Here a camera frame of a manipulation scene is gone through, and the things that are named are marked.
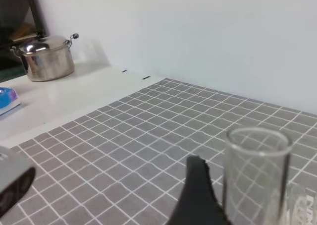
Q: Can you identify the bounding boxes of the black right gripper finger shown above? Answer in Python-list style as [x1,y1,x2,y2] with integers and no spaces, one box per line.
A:
[167,156,231,225]

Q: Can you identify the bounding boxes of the clear glass test tube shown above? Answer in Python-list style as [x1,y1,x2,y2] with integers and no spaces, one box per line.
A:
[222,127,292,225]

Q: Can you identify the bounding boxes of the grey checked tablecloth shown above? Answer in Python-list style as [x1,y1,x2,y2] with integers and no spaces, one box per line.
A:
[1,79,317,225]

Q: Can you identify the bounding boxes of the stainless steel pot with lid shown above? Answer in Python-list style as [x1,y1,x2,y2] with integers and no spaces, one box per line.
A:
[10,33,79,82]

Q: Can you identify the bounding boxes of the blue and white sponge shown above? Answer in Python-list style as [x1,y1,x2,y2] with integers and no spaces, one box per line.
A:
[0,87,21,120]

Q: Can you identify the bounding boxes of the dark metal shelf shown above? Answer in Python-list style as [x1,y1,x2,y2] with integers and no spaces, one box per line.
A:
[0,0,45,77]

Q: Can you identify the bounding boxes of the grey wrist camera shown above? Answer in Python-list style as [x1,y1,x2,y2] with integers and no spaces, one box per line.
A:
[0,146,36,217]

